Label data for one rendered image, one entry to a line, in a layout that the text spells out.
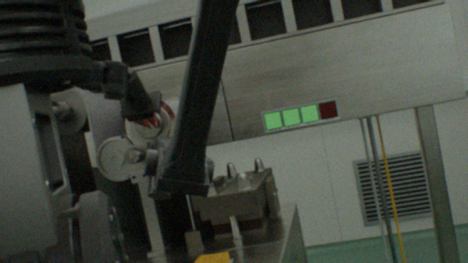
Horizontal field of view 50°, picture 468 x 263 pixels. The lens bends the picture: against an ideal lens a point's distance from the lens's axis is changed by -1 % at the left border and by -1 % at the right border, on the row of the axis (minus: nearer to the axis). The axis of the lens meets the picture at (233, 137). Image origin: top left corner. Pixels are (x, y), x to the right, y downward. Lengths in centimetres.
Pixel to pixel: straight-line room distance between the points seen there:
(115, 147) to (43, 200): 110
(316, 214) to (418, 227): 78
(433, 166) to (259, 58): 71
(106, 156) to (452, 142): 308
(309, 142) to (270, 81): 237
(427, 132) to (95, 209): 157
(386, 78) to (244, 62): 46
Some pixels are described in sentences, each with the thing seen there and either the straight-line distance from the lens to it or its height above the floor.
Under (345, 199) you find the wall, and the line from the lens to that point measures 407.
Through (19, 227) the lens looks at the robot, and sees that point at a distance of 37.
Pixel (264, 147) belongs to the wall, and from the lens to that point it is 403.
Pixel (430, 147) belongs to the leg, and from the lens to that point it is 186.
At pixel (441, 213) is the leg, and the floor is 75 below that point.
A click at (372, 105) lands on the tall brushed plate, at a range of 166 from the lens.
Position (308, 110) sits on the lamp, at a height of 119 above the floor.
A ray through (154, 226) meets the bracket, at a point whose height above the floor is 98.
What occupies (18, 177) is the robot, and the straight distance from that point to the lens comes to 36.
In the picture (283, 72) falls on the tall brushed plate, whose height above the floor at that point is 133.
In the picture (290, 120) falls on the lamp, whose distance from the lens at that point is 165.
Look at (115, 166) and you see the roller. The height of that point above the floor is 115.
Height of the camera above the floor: 124
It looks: 3 degrees down
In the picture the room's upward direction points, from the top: 11 degrees counter-clockwise
